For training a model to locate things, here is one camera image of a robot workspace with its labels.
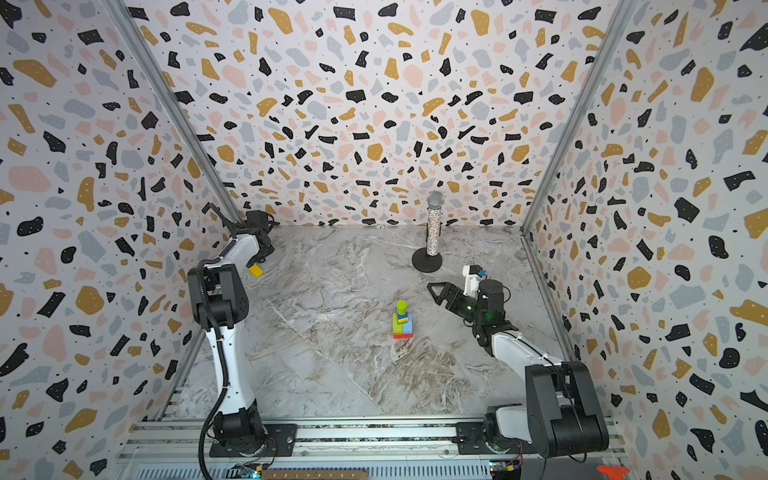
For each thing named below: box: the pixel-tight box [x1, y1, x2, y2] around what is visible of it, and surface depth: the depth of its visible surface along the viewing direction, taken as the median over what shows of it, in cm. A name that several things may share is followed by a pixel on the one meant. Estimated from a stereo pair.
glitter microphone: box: [426, 190, 445, 256], surface depth 93 cm
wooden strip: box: [261, 470, 369, 480], surface depth 69 cm
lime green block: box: [393, 313, 405, 334], surface depth 92 cm
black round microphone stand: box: [412, 248, 443, 273], surface depth 114 cm
